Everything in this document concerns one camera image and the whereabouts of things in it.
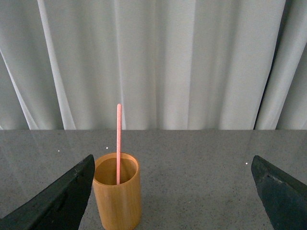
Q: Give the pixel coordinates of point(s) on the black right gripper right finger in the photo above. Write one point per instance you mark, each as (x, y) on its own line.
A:
(283, 196)

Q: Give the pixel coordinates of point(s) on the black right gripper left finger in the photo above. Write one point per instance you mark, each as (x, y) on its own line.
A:
(60, 206)

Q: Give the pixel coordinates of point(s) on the pink chopstick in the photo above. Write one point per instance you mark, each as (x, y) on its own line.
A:
(119, 126)

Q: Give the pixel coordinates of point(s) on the bamboo chopstick holder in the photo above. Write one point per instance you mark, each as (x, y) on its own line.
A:
(119, 205)

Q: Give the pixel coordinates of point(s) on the white curtain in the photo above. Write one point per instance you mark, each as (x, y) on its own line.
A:
(172, 64)

